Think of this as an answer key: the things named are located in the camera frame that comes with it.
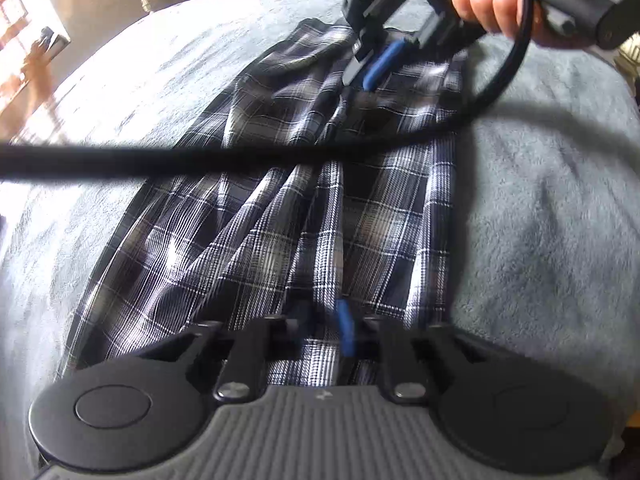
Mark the black white plaid garment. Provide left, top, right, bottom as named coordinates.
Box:
left=58, top=20, right=465, bottom=387

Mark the person's right hand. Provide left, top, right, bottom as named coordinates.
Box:
left=451, top=0, right=591, bottom=50

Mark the grey fleece blanket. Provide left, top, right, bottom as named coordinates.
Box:
left=1, top=0, right=639, bottom=479

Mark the black cable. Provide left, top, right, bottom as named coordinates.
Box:
left=0, top=0, right=537, bottom=181

